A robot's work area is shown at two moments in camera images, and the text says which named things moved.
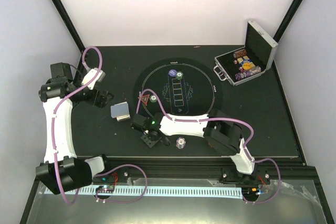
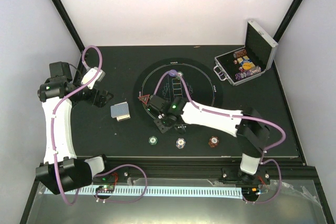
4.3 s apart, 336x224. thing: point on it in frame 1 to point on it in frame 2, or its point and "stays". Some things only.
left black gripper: (102, 102) stays
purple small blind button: (172, 73) stays
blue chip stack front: (180, 142) stays
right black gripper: (150, 143) to (163, 128)
